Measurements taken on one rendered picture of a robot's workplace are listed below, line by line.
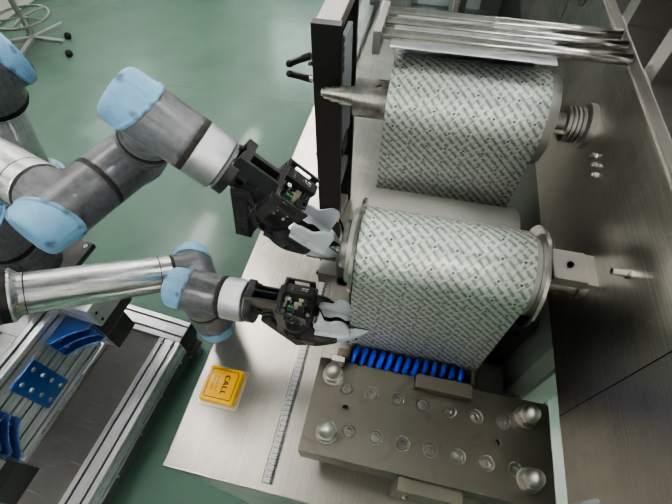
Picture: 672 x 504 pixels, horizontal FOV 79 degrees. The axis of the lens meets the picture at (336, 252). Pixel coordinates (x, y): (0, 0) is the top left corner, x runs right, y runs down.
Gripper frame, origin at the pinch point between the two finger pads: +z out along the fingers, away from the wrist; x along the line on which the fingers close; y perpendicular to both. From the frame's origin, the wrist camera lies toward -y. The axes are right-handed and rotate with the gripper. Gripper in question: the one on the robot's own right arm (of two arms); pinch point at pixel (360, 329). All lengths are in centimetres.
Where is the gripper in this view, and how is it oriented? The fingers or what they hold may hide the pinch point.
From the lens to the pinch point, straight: 72.4
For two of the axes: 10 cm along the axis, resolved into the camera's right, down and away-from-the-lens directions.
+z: 9.8, 1.7, -1.3
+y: 0.0, -5.8, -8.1
